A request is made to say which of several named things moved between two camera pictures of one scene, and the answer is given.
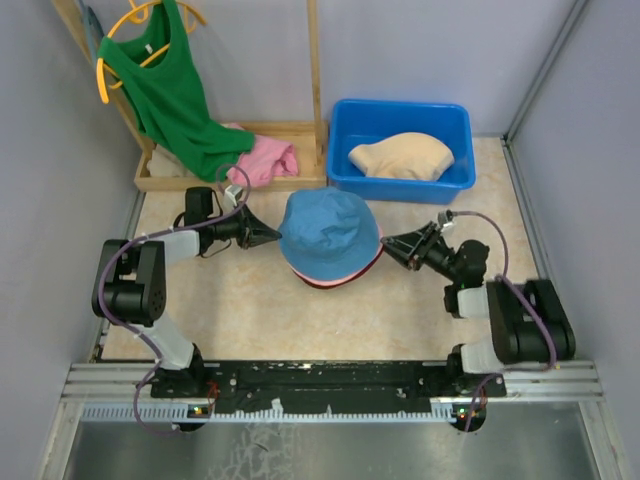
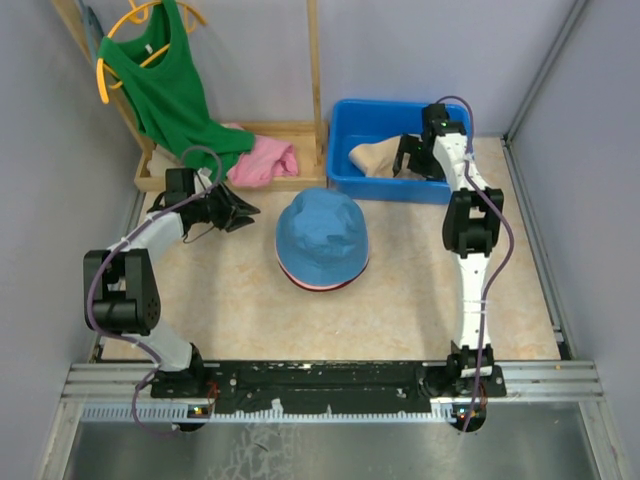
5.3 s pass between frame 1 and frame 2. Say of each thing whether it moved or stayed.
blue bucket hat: moved
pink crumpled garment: stayed
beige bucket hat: stayed
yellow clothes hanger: stayed
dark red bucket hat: moved
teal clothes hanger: stayed
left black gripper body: moved
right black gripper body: moved
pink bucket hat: moved
